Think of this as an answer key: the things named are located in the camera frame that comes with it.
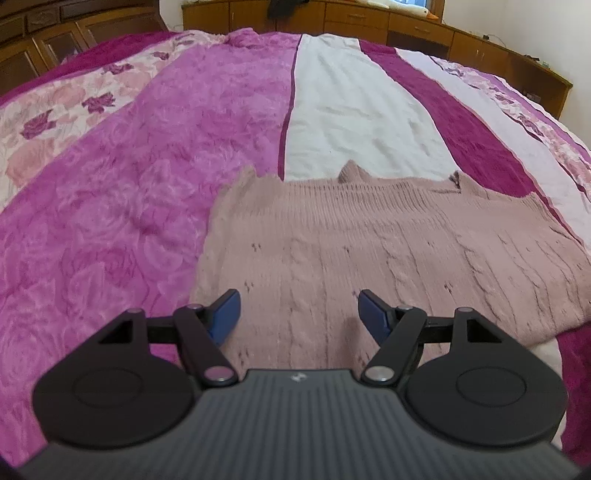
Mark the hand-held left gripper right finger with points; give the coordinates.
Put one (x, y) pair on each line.
(375, 316)

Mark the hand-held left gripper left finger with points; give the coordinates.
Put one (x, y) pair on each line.
(224, 318)

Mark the pink knitted sweater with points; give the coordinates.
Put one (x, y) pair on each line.
(369, 240)

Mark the magenta striped floral blanket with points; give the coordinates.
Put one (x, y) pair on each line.
(161, 161)

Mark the long wooden cabinet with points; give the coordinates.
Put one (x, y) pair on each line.
(415, 32)

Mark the white goose plush toy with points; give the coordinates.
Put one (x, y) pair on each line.
(401, 4)

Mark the black cloth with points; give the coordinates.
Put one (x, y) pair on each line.
(284, 7)

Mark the dark wooden headboard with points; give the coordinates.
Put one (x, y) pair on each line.
(55, 37)

